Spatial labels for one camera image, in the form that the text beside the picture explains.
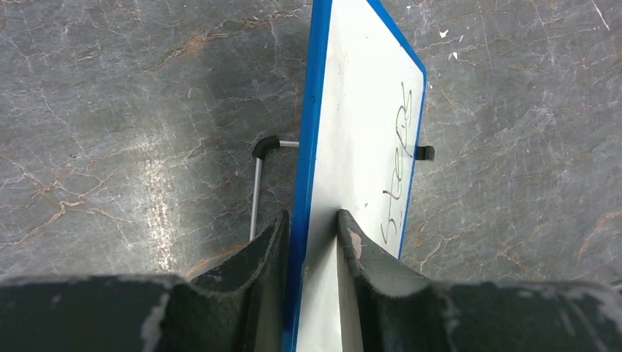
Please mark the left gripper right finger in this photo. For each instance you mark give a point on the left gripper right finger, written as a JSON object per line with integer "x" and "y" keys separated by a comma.
{"x": 387, "y": 306}

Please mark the blue framed whiteboard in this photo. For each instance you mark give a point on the blue framed whiteboard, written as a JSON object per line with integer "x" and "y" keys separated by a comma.
{"x": 364, "y": 94}

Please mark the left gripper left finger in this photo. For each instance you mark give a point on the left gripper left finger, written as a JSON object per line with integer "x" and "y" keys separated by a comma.
{"x": 235, "y": 306}

